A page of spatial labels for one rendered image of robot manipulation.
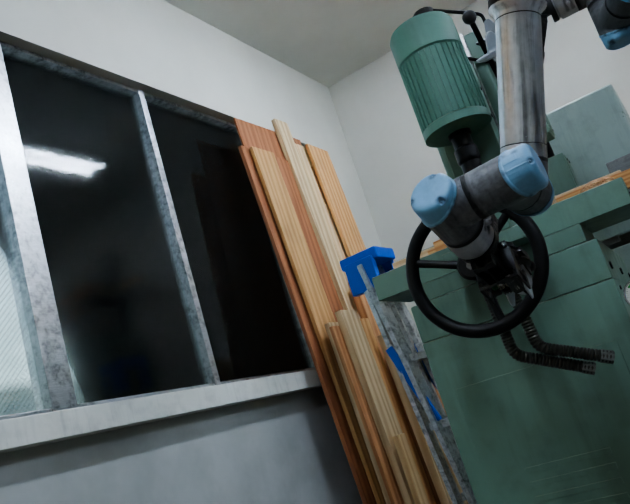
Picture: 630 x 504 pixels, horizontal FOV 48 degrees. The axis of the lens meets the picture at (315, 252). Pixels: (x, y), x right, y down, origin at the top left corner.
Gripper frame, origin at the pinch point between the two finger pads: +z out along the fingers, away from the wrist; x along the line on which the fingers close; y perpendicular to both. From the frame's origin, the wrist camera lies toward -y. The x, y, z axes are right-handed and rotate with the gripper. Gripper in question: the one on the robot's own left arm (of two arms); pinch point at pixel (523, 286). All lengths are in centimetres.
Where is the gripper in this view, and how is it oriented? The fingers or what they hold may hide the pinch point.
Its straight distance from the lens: 135.2
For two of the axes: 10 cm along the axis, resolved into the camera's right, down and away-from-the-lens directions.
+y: 0.5, 7.6, -6.4
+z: 6.1, 4.9, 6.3
